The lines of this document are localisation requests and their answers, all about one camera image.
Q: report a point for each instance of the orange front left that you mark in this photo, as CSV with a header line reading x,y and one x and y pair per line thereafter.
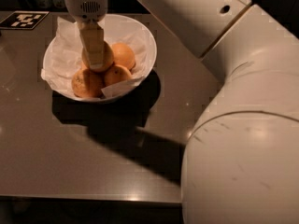
x,y
87,84

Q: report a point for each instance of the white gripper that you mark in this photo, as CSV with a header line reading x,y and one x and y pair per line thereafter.
x,y
84,7

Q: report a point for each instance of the orange front middle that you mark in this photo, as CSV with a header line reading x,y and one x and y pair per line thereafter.
x,y
115,74

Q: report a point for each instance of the yellowish top orange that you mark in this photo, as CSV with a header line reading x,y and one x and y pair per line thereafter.
x,y
108,59

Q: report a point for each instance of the white bowl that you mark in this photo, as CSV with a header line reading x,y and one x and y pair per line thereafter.
x,y
146,47

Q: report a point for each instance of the white paper liner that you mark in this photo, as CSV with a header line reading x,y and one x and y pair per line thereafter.
x,y
62,56

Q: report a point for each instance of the orange back right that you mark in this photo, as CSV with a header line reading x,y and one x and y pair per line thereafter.
x,y
123,55

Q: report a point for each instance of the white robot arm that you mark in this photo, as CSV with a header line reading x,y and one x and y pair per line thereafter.
x,y
241,164

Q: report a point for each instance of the black white fiducial marker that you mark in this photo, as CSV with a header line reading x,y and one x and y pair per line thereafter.
x,y
23,20

